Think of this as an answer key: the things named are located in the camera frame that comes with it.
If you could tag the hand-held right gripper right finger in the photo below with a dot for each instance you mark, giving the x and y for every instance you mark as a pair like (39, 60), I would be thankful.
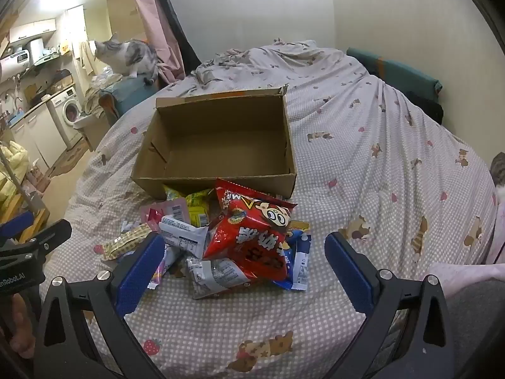
(351, 272)

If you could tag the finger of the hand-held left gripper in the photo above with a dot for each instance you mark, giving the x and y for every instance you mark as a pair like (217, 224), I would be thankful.
(15, 223)
(51, 233)

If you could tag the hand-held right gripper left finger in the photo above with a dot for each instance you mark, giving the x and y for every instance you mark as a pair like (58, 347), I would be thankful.
(138, 276)

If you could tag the white cartoon snack bag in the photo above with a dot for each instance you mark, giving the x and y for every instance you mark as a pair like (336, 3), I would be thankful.
(161, 270)

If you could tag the beige snack packet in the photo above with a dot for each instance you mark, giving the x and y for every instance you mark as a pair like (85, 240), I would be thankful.
(126, 243)

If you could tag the dark blue snack packet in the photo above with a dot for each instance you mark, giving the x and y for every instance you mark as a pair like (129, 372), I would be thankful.
(300, 260)

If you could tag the light blue white snack bag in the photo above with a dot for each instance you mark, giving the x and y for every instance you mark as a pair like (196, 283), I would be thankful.
(181, 235)

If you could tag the pink snack packet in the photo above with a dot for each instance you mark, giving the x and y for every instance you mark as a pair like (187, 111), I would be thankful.
(169, 209)

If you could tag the grey white snack bag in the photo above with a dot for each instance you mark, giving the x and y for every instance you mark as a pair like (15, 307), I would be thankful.
(217, 276)

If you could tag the yellow snack bag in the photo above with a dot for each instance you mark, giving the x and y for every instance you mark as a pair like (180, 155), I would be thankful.
(197, 209)

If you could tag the red cartoon snack bag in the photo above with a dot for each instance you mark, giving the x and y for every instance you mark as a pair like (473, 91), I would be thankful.
(244, 244)

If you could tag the brown cardboard box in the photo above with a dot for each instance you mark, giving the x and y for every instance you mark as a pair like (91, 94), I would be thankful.
(221, 134)

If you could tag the person's left hand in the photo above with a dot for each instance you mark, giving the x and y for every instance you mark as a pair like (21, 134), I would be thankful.
(23, 319)

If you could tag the wooden chair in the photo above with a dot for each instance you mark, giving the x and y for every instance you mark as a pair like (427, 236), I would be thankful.
(23, 213)

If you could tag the yellow quilted bundle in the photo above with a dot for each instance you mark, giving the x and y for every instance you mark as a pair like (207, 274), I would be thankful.
(14, 166)

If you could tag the brown doormat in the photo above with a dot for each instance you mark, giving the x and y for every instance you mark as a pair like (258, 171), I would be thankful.
(69, 158)

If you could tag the white kitchen cabinet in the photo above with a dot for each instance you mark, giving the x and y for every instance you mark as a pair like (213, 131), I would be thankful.
(37, 134)

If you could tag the white side table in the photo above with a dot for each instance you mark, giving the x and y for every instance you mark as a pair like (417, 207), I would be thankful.
(88, 130)

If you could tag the pink garment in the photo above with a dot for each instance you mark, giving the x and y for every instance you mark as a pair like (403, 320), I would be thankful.
(461, 280)

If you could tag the white washing machine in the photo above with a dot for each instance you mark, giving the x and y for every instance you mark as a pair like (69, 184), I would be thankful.
(67, 112)

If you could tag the person's grey pants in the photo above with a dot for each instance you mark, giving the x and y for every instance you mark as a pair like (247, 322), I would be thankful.
(477, 331)

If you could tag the pile of clothes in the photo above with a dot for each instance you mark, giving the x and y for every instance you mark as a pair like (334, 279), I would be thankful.
(98, 90)

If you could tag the white water heater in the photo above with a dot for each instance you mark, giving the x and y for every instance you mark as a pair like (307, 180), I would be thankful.
(15, 65)

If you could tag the teal padded armchair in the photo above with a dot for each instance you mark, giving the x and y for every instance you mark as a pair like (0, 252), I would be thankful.
(130, 92)

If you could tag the grey furry object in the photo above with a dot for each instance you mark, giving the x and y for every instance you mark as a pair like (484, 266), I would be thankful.
(499, 173)

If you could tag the hanging beige towel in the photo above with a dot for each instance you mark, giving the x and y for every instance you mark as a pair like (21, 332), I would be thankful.
(85, 57)

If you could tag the black cloth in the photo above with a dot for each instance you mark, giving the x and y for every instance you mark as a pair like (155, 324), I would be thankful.
(426, 106)

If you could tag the grey white cat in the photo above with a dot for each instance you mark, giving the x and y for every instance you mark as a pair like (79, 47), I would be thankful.
(134, 53)

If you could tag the teal pillow with orange stripe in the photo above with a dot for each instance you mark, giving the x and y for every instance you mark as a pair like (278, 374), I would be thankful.
(394, 73)

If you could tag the pink curtain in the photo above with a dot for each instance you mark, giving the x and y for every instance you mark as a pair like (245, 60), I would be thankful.
(154, 27)

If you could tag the dark fabric panel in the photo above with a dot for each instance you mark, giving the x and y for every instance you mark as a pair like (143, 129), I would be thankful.
(177, 23)

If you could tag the white wall cabinet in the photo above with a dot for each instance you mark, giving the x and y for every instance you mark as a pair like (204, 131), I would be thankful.
(33, 29)

